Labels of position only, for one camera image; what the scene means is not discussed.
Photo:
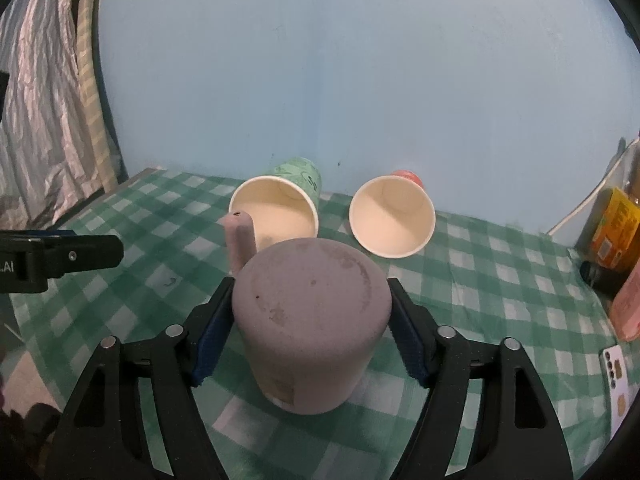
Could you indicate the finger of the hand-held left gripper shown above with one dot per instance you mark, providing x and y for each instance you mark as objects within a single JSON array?
[{"x": 90, "y": 255}]

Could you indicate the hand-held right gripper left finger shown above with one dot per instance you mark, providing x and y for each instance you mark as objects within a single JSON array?
[{"x": 207, "y": 345}]

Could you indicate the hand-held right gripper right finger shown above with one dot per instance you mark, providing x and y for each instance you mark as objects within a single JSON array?
[{"x": 411, "y": 345}]

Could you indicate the purple-grey mug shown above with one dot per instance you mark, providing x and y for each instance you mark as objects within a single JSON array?
[{"x": 310, "y": 320}]

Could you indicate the red paper cup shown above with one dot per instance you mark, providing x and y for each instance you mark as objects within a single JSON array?
[{"x": 392, "y": 220}]

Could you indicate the green paper cup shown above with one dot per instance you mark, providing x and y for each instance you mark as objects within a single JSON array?
[{"x": 280, "y": 210}]

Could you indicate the green checked tablecloth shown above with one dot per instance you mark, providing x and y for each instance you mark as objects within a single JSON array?
[{"x": 500, "y": 285}]

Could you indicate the silver-grey curtain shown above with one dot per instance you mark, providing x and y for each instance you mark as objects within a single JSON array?
[{"x": 40, "y": 110}]

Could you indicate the yellow-green striped cloth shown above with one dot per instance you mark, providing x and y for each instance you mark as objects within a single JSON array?
[{"x": 92, "y": 85}]

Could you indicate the black round object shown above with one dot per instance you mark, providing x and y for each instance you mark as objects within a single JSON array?
[{"x": 600, "y": 277}]

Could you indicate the white card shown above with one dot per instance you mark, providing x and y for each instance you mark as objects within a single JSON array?
[{"x": 616, "y": 390}]

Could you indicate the pink packet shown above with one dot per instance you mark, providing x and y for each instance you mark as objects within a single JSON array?
[{"x": 629, "y": 305}]

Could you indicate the yellow packet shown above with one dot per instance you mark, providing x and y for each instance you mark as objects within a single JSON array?
[{"x": 617, "y": 230}]

